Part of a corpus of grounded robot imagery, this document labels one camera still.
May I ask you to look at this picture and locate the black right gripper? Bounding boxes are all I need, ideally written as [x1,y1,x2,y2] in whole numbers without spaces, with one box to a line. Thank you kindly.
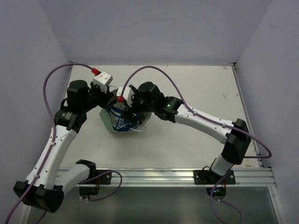
[121,88,157,124]

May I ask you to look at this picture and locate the green paper gift bag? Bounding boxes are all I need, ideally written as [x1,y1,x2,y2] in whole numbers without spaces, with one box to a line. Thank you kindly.
[99,88,151,133]

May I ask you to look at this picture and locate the blue white snack packet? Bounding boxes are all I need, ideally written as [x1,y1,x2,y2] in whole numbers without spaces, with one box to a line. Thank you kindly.
[107,102,140,132]

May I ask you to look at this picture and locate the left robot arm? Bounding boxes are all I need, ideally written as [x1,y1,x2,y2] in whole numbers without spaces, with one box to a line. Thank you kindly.
[14,80,113,213]

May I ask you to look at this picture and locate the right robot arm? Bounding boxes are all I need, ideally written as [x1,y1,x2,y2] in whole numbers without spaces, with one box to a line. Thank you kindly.
[121,82,251,183]

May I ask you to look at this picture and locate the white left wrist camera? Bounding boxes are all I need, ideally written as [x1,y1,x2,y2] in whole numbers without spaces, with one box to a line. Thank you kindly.
[93,71,113,92]

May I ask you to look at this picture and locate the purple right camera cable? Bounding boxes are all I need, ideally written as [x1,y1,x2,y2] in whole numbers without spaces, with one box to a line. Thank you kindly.
[116,65,272,159]

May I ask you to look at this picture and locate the purple camera cable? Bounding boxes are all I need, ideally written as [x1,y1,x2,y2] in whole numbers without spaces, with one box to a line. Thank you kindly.
[4,63,101,222]
[116,65,272,159]

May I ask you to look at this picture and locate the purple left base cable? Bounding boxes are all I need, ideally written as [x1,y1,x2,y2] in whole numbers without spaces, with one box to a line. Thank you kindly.
[79,170,123,203]

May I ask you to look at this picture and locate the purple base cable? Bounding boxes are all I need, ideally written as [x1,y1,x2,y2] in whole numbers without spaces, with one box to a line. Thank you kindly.
[79,170,123,203]
[209,172,242,224]

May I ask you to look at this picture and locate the aluminium mounting rail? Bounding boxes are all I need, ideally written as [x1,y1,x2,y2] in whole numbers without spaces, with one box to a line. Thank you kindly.
[56,167,276,187]

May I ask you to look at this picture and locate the black left base bracket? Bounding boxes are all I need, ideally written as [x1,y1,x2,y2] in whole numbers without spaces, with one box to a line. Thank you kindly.
[93,170,112,185]

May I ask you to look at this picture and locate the black base bracket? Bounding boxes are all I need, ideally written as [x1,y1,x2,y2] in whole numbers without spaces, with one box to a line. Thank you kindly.
[93,170,112,185]
[193,169,236,185]

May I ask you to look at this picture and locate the black right base bracket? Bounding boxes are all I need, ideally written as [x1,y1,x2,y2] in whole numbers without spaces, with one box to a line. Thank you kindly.
[193,169,236,185]

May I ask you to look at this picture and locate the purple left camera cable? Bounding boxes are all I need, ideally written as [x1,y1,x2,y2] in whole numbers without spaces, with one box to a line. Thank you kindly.
[4,63,101,222]

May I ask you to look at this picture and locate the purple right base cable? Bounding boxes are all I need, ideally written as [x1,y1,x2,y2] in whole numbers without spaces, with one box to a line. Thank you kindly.
[209,172,242,224]

